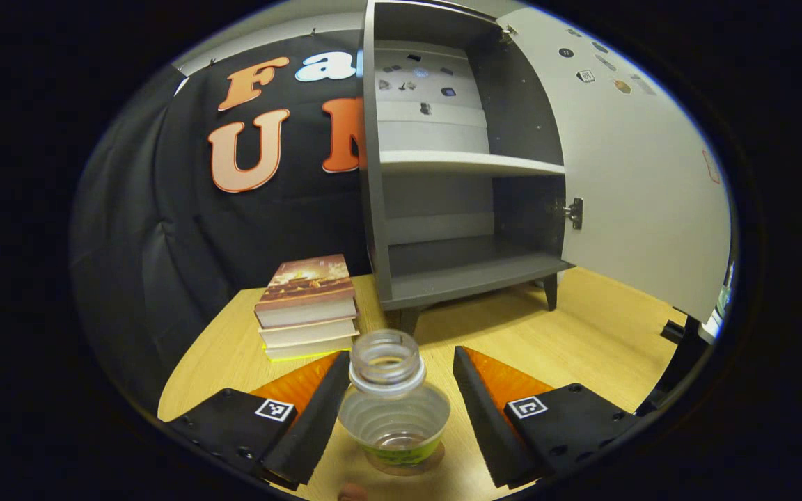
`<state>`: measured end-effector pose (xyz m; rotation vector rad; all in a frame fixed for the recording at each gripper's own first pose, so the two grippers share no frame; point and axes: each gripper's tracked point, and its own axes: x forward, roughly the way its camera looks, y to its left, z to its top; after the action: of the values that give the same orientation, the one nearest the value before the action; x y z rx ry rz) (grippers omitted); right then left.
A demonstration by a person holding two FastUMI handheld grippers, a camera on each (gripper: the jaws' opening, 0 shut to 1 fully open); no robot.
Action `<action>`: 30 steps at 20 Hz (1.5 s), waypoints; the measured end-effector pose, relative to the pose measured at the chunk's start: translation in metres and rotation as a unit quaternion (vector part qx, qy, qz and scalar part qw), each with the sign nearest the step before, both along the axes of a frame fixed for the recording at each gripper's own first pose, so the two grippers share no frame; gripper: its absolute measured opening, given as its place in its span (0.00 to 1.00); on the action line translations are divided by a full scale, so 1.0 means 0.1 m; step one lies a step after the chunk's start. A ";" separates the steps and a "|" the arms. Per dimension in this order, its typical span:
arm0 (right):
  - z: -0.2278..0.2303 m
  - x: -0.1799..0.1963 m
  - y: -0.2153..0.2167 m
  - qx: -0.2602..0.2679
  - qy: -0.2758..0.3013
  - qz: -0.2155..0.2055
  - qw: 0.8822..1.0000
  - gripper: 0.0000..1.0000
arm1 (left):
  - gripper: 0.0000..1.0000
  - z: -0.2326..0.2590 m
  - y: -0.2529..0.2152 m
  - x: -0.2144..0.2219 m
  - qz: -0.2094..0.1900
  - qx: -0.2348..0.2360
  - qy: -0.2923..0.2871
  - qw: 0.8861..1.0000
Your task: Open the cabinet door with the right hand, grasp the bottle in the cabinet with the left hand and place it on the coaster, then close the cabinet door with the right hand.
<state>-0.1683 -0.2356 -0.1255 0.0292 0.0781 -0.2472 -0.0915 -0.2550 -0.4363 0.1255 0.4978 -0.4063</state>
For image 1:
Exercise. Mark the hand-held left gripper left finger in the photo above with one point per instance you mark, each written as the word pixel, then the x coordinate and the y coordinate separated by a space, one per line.
pixel 310 424

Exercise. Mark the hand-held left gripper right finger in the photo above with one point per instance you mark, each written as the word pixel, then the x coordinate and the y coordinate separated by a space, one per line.
pixel 484 424

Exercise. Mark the brown round coaster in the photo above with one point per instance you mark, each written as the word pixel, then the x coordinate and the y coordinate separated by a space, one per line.
pixel 411 474

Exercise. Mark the green label plastic bottle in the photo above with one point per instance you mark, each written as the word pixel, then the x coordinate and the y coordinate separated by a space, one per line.
pixel 387 362

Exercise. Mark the white cabinet door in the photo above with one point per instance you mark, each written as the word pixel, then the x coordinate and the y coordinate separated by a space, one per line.
pixel 638 195

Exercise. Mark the metal door hinge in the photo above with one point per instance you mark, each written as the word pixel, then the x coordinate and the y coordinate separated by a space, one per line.
pixel 509 31
pixel 575 212

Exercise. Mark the white cabinet shelf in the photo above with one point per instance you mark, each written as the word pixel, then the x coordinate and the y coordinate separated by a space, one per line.
pixel 457 162

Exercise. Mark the brown cover book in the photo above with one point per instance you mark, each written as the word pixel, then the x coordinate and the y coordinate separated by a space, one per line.
pixel 307 278

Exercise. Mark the black backdrop cloth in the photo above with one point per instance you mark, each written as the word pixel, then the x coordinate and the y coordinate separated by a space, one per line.
pixel 164 243

